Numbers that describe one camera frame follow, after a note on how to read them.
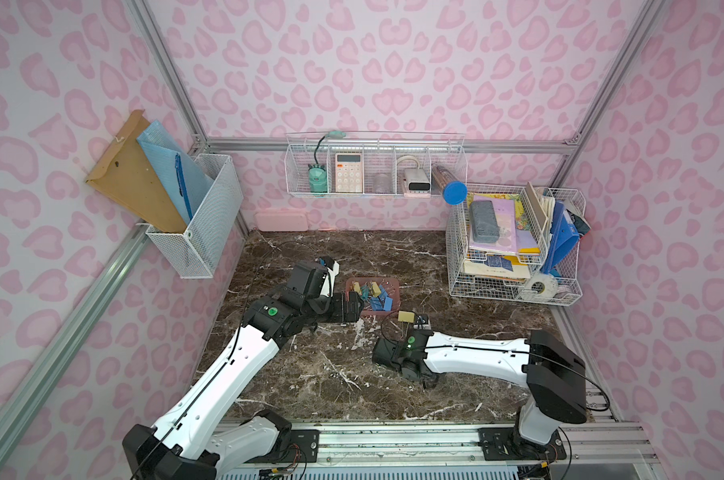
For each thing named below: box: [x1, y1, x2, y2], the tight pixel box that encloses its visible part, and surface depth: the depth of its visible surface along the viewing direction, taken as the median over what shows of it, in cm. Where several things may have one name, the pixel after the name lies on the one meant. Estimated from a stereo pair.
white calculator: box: [335, 152, 363, 193], surface depth 97 cm
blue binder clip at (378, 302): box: [371, 292, 385, 308], surface depth 100 cm
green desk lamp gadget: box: [308, 131, 346, 193], surface depth 92 cm
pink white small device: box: [397, 155, 432, 198], surface depth 90 cm
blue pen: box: [175, 153, 193, 221], surface depth 68 cm
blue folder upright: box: [542, 200, 580, 274], surface depth 93 cm
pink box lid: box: [254, 208, 309, 231], surface depth 120 cm
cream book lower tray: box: [463, 260, 531, 279], surface depth 88 cm
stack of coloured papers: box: [468, 193, 541, 256], surface depth 92 cm
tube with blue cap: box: [431, 165, 468, 206], surface depth 86 cm
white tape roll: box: [520, 273, 559, 301], surface depth 97 cm
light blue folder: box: [137, 120, 214, 225], surface depth 72 cm
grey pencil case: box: [470, 200, 500, 243], surface depth 90 cm
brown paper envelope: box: [86, 109, 187, 233], surface depth 69 cm
